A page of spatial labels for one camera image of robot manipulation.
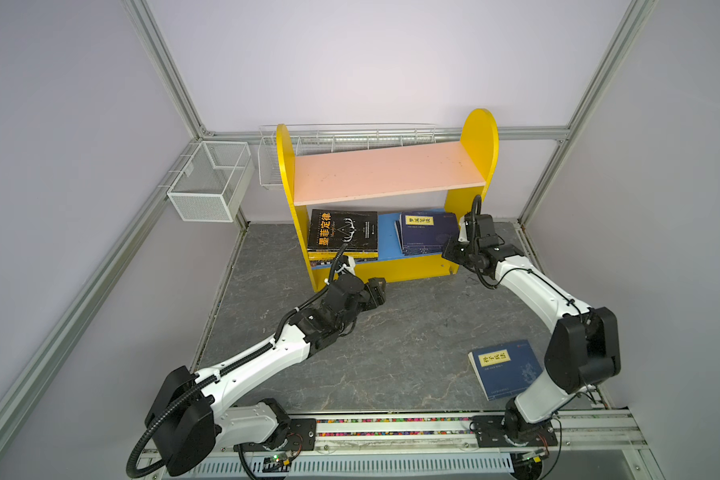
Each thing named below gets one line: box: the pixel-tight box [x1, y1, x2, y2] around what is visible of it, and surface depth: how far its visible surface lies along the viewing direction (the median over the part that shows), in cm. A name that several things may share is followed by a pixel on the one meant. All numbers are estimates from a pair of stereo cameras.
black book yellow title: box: [308, 209, 379, 250], surface depth 91 cm
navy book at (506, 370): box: [468, 340, 543, 401], surface depth 85 cm
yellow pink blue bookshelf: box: [276, 108, 499, 291], surface depth 78 cm
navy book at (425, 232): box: [394, 211, 459, 256], surface depth 96 cm
